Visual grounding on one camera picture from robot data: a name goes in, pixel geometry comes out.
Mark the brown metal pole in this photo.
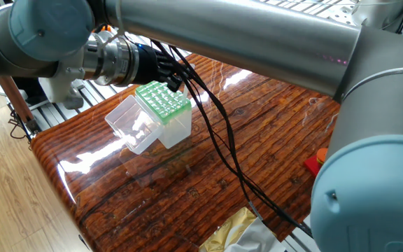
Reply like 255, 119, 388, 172
0, 75, 38, 134

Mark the clear plastic box lid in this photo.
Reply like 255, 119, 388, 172
104, 94, 164, 155

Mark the gold tissue pack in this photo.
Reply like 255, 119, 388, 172
198, 206, 286, 252

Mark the orange stacking ring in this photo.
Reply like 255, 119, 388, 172
316, 148, 329, 166

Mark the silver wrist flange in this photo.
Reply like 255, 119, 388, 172
81, 30, 141, 88

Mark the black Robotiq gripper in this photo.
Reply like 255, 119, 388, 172
133, 43, 190, 93

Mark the green pipette tip rack box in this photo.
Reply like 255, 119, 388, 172
134, 80, 192, 150

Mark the glossy wood-grain board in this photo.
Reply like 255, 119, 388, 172
29, 52, 342, 252

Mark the red wooden peg toy base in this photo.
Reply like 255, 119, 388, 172
304, 155, 322, 178

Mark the white wrist adapter box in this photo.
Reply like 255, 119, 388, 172
38, 57, 87, 110

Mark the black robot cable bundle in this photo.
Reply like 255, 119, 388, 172
150, 38, 314, 239

